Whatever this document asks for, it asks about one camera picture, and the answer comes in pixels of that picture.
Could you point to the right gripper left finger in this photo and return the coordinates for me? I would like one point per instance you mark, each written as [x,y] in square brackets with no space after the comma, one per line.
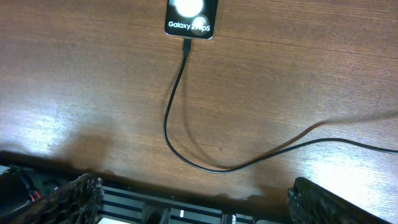
[76,202]

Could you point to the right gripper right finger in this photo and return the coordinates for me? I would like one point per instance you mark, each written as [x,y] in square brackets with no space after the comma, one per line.
[310,203]

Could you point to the black Samsung flip smartphone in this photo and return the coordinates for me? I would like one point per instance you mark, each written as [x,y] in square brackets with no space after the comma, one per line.
[191,18]

